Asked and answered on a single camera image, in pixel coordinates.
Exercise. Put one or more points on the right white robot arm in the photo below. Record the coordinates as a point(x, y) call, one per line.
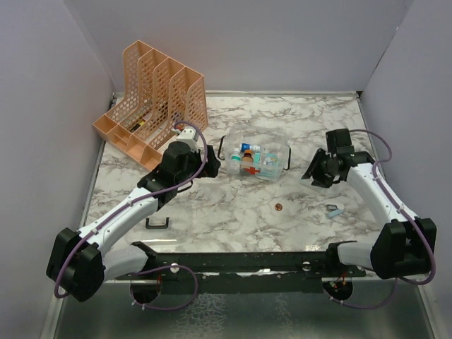
point(405, 246)

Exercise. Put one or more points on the brown bottle orange cap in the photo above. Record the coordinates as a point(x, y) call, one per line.
point(247, 157)

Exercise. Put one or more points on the peach plastic file organizer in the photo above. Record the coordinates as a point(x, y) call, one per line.
point(159, 93)

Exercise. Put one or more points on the clear plastic medicine box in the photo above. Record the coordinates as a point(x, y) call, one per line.
point(272, 140)

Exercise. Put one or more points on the light blue clip item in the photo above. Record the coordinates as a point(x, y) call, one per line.
point(334, 210)

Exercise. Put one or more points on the black box lid handle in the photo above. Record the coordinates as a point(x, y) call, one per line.
point(157, 225)

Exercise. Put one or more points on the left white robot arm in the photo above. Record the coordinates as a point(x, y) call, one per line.
point(81, 261)

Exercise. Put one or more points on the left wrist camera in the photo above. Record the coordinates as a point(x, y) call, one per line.
point(189, 136)

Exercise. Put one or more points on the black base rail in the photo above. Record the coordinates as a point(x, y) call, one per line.
point(244, 273)

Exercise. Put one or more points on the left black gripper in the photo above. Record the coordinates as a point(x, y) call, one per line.
point(210, 169)

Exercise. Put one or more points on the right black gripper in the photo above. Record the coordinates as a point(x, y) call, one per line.
point(319, 179)

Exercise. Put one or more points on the clear teal blister packs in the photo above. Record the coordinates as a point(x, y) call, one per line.
point(266, 165)

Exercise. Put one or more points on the blue labelled small bottle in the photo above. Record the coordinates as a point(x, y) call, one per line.
point(251, 147)

